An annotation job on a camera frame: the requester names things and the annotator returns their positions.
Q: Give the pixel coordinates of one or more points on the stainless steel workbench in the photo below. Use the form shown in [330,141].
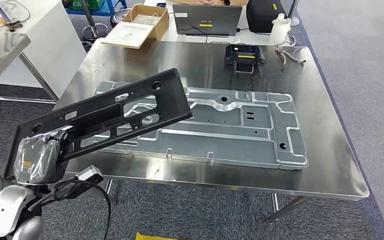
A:
[328,149]

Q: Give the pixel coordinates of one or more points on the black ribbed round stool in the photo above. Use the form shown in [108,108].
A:
[117,16]

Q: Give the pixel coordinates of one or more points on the black plastic plate frame part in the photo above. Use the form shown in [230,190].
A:
[172,96]

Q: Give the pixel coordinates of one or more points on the white plastic jug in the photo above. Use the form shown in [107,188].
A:
[279,31]

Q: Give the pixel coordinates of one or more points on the blue metal shelf rack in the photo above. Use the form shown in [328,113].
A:
[96,12]

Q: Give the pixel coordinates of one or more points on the small stainless steel table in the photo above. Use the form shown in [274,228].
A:
[0,49]

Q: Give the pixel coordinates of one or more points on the grey laptop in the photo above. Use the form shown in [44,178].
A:
[205,16]

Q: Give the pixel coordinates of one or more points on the white flat box lid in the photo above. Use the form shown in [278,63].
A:
[129,34]

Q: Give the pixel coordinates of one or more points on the brown cardboard box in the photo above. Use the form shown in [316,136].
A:
[162,28]

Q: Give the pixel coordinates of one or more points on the black hard case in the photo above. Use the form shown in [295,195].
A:
[261,16]

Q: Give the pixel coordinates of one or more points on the green plastic crate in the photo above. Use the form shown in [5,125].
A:
[92,4]

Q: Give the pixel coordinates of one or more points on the metal hand tool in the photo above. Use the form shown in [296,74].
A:
[283,58]

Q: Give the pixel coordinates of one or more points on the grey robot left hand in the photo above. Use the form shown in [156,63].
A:
[36,159]

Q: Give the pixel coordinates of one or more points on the white desk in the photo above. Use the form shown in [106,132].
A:
[172,36]

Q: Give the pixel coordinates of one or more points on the grey stamped metal panel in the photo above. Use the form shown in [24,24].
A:
[228,145]

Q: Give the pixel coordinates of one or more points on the black remote controller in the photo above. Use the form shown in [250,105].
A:
[245,54]

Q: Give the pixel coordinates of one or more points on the chrome base barrier stanchion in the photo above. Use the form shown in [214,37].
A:
[293,10]
[94,31]

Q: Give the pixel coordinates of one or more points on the white cabinet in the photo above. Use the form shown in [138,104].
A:
[56,49]

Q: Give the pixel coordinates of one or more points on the yellow floor tape frame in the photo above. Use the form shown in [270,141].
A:
[152,237]

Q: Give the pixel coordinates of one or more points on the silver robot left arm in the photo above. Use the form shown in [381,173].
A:
[6,205]

